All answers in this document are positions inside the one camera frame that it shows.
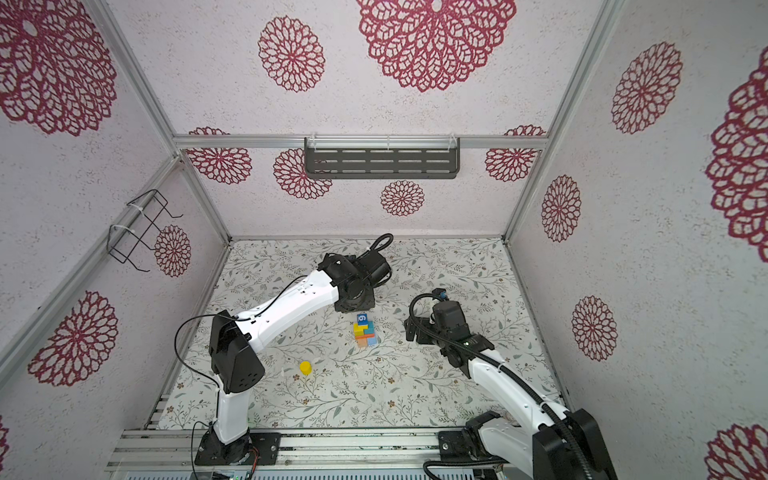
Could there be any yellow wooden cylinder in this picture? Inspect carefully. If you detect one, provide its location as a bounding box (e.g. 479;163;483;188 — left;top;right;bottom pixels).
299;361;313;376

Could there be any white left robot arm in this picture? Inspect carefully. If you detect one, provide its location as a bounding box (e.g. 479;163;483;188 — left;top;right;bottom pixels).
193;248;392;466

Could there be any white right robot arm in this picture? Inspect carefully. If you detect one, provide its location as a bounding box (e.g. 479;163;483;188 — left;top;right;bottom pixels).
404;289;617;479

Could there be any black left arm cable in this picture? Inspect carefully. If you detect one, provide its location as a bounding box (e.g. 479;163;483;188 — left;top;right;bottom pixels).
173;232;395;480

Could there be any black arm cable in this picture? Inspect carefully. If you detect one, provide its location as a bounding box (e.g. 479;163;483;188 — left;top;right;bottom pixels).
173;232;395;480
409;287;595;480

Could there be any dark grey wall shelf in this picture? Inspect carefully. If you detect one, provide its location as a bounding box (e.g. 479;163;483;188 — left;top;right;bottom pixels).
304;137;461;180

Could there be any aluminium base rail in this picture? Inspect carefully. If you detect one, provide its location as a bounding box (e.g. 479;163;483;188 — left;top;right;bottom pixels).
107;425;611;475

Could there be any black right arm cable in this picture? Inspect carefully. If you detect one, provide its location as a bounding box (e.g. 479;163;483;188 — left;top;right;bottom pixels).
409;287;595;480

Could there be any black wire wall rack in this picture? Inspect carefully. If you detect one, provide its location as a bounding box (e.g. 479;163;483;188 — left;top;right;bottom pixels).
105;189;183;273

